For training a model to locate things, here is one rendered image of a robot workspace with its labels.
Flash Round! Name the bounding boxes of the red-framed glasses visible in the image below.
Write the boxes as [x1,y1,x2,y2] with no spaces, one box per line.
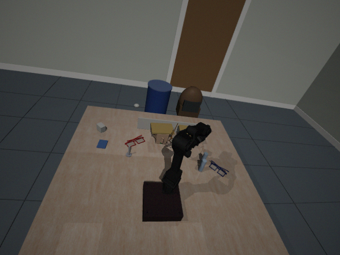
[125,135,145,147]

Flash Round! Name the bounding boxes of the tan rectangular block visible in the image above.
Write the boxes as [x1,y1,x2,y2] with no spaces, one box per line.
[179,125,188,131]

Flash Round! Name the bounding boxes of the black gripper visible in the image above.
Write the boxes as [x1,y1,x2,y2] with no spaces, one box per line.
[184,136,199,158]

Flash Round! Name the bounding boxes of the grey rectangular panel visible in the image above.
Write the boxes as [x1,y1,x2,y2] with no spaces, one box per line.
[137,117,197,132]

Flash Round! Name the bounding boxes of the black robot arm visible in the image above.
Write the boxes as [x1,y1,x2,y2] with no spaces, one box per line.
[161,122,212,195]

